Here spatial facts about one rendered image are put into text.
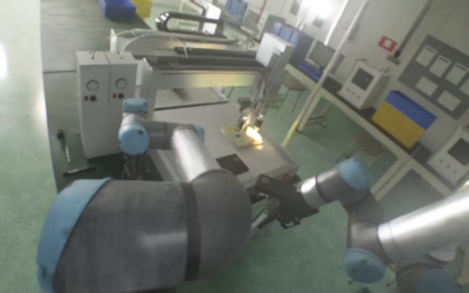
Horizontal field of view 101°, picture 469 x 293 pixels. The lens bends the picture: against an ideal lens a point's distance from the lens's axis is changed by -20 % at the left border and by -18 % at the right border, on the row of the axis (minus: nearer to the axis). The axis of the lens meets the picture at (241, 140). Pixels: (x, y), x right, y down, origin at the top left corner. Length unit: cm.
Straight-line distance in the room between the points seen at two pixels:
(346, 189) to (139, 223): 43
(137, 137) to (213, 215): 38
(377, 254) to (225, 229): 32
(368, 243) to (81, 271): 44
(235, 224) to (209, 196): 4
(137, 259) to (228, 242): 9
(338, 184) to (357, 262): 17
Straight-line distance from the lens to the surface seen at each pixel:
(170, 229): 24
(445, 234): 47
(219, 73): 114
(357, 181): 53
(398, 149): 302
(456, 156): 319
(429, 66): 477
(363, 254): 49
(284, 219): 67
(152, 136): 61
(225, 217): 26
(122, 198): 25
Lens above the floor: 163
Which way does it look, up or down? 35 degrees down
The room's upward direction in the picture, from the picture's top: 24 degrees clockwise
